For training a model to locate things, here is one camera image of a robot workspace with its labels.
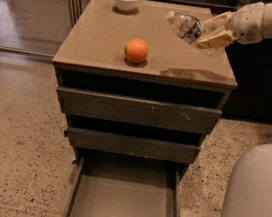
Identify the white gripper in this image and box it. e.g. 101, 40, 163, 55
196, 2, 266, 50

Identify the clear plastic water bottle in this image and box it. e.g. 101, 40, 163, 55
161, 9, 230, 58

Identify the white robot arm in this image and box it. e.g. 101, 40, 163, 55
195, 2, 272, 217

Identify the grey drawer cabinet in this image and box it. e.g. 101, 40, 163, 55
38, 0, 248, 186

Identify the grey top drawer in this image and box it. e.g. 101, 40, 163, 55
57, 87, 221, 135

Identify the grey middle drawer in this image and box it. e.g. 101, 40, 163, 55
66, 127, 200, 164

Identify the grey open bottom drawer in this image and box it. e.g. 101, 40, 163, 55
62, 155, 180, 217

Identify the orange fruit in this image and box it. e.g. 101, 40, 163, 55
124, 38, 148, 63

